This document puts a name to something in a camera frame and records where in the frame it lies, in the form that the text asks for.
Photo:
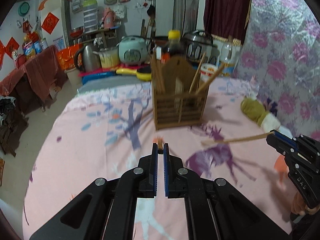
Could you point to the wooden chopstick holder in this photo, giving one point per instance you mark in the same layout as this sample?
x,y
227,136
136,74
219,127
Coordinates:
x,y
170,110

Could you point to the dark sauce bottle yellow cap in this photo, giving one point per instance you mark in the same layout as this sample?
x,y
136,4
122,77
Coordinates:
x,y
172,46

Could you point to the dark wooden chair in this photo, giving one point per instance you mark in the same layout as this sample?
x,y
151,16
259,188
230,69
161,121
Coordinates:
x,y
12,135

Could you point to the olive plush with white cuff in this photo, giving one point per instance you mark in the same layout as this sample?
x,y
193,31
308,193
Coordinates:
x,y
255,110

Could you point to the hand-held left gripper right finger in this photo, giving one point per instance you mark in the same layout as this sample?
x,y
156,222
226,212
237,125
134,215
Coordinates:
x,y
166,175

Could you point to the red paper square decoration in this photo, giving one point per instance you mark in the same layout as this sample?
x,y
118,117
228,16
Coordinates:
x,y
11,48
50,22

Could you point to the clear plastic oil bottle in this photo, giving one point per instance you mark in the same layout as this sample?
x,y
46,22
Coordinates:
x,y
228,57

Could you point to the white refrigerator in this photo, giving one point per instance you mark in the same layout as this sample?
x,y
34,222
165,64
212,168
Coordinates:
x,y
61,22

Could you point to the black pressure cooker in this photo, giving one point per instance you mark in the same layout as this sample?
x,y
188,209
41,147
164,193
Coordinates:
x,y
197,45

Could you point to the yellow cooking oil bottle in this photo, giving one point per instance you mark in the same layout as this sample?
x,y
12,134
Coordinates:
x,y
28,48

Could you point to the cream cooking pot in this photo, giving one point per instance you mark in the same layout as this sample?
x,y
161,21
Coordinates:
x,y
108,58

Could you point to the green round plate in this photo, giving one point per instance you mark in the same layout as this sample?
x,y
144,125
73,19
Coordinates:
x,y
24,8

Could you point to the beige plastic bucket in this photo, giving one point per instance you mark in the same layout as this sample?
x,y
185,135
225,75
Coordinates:
x,y
73,77

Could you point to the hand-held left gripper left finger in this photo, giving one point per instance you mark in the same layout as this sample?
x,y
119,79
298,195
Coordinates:
x,y
155,175

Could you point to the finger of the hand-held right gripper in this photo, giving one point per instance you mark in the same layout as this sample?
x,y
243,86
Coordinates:
x,y
285,137
280,145

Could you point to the stainless steel kettle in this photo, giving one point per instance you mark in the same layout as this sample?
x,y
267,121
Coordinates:
x,y
88,58

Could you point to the heap of dark clothes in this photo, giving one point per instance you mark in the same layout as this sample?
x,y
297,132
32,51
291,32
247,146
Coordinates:
x,y
7,106

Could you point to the yellow ladle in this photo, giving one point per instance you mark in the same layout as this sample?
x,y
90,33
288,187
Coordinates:
x,y
137,73

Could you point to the blue plastic box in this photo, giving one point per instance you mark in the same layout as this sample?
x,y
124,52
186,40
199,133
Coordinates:
x,y
100,78

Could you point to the table with red cloth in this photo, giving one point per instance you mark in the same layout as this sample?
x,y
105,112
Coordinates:
x,y
32,75

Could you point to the person's right hand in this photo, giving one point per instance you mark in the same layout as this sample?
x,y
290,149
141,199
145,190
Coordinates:
x,y
298,206

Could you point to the orange gift bag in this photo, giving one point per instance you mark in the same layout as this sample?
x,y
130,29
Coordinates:
x,y
67,57

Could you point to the pink thermos flask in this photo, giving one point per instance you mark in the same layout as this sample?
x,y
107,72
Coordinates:
x,y
109,18

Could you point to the dark red curtain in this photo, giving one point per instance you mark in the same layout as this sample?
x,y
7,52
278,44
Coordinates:
x,y
225,10

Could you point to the pink deer print bed sheet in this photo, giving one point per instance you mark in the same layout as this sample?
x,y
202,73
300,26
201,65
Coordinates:
x,y
87,142

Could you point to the pale green rice cooker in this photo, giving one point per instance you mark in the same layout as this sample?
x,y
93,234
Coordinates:
x,y
132,52

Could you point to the red metal bowl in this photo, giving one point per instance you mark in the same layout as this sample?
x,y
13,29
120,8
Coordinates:
x,y
76,32

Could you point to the floral plastic wrapped mattress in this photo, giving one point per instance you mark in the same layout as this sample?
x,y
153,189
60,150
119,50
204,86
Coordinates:
x,y
287,55

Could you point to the stacked green food steamer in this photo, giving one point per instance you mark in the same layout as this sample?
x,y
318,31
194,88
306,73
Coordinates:
x,y
90,16

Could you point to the red and white bowl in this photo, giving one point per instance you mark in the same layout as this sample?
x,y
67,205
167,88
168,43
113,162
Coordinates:
x,y
208,71

